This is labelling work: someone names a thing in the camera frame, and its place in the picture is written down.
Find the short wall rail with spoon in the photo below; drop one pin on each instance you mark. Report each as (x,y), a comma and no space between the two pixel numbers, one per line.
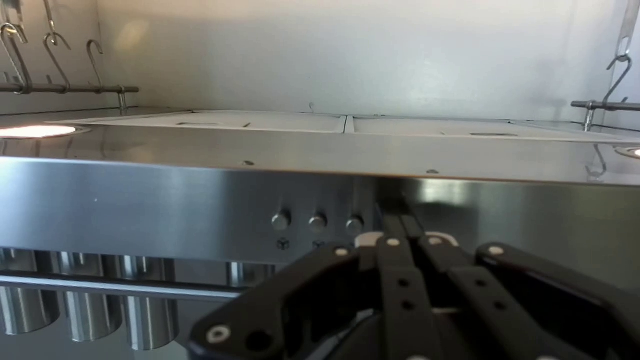
(606,104)

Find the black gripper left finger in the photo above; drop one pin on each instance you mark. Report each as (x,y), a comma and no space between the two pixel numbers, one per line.
(401,301)

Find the steel S hook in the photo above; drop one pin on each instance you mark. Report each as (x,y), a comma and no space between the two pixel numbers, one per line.
(56,57)
(621,77)
(14,57)
(95,60)

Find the small steel spice jar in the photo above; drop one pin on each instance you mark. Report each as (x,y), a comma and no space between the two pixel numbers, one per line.
(91,296)
(151,302)
(22,292)
(246,272)

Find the round steel hood button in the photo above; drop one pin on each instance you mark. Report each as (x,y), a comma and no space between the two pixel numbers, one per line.
(355,222)
(280,219)
(316,220)

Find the stainless steel range hood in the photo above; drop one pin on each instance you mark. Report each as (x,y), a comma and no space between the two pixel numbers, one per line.
(132,200)

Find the round hood lamp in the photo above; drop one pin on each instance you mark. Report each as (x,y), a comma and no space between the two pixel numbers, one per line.
(32,131)
(632,153)

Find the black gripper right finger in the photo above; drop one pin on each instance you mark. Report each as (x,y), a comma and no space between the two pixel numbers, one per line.
(480,292)

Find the steel hanging ladle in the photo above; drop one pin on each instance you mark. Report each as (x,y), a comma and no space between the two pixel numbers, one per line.
(13,10)

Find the thin steel hanging utensil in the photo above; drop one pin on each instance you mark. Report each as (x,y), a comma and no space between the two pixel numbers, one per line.
(49,12)

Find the steel hood guard rail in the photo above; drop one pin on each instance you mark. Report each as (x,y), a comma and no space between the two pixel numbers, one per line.
(101,286)

